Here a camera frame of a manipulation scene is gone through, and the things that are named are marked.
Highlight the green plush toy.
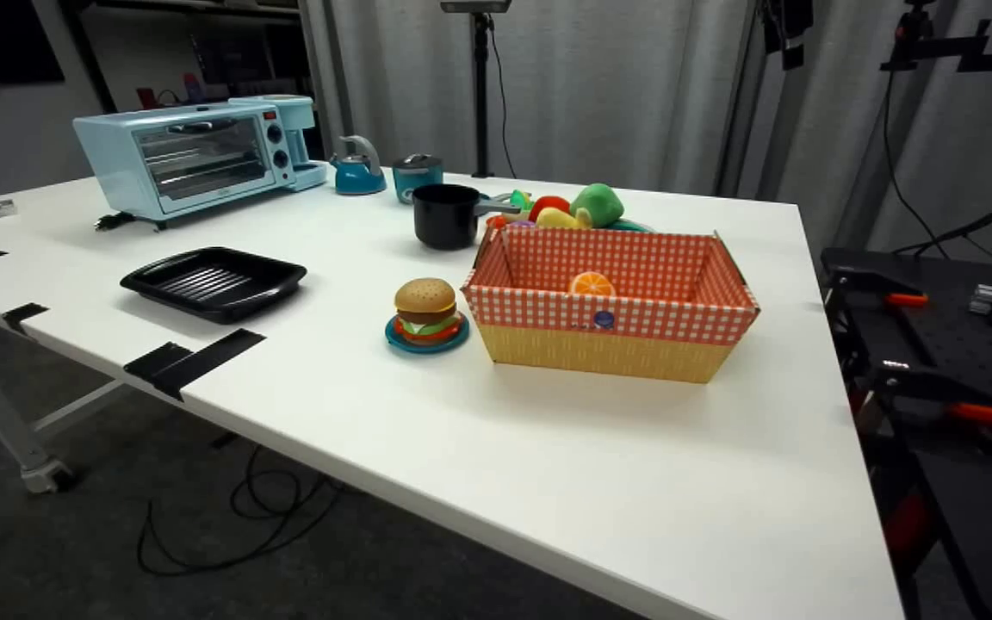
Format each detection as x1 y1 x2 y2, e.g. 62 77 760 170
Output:
571 184 622 227

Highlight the black clamp orange handle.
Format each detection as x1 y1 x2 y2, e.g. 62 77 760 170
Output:
823 267 929 317
865 363 992 431

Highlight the red tomato plush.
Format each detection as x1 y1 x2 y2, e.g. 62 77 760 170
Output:
526 197 571 222

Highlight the black baking tray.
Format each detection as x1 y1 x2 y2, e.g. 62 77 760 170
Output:
122 244 308 324

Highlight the small teal plate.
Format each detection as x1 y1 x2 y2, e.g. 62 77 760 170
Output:
382 317 472 354

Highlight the light blue toaster oven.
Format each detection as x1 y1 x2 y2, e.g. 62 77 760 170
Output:
71 92 326 223

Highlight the orange checkered paper box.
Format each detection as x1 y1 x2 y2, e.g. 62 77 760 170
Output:
463 227 760 382

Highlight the toy hamburger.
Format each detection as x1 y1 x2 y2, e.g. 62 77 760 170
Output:
394 278 463 346

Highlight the black clamp orange handle upper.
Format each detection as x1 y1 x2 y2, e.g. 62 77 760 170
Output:
823 267 929 317

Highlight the grey curtain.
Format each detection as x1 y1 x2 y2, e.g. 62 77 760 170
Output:
297 0 992 260

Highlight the black floor cable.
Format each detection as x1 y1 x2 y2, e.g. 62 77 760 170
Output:
134 446 353 578

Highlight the teal toy pot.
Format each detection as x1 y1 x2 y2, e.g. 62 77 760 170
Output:
394 151 443 204

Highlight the teal toy kettle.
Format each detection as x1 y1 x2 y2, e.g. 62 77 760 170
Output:
332 136 385 197

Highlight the black pot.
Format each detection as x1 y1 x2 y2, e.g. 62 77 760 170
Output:
412 184 510 251

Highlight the black clamp orange handle lower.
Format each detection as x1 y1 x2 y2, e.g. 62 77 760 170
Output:
865 363 992 431

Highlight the black camera stand pole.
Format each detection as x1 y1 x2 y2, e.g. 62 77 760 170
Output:
442 0 512 181

